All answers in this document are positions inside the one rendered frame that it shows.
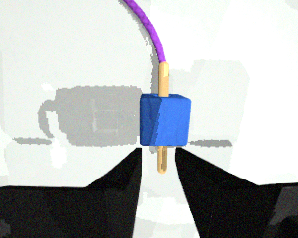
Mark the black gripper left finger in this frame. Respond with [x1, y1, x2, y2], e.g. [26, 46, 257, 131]
[0, 147, 142, 238]

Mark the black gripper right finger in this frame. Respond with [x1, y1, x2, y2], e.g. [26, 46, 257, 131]
[175, 148, 298, 238]

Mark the blue cube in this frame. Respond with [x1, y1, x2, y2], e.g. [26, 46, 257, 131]
[140, 93, 191, 146]

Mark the thin wooden stick with purple end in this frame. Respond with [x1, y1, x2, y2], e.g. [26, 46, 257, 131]
[123, 0, 169, 175]

